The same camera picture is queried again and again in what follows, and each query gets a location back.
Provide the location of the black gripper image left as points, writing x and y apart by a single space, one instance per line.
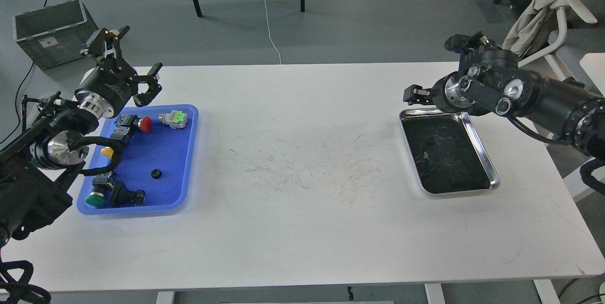
105 92

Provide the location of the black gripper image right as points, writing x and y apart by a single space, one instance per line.
445 95

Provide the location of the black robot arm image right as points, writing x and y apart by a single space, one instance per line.
489 80

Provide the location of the silver metal tray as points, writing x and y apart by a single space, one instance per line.
458 163

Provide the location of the blue plastic tray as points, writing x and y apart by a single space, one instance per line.
163 148

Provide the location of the grey plastic crate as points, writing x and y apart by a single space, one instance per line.
54 34

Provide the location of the white office chair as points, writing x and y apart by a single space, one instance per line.
544 34

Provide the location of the beige cloth on chair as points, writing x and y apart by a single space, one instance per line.
543 6

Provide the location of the red push button switch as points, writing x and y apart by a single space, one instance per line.
133 122

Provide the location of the grey green connector switch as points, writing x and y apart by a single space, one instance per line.
175 119

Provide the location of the yellow push button switch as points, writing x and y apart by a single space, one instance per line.
123 134

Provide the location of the black selector switch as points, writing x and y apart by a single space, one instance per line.
121 196

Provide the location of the green push button switch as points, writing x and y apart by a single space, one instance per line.
102 185

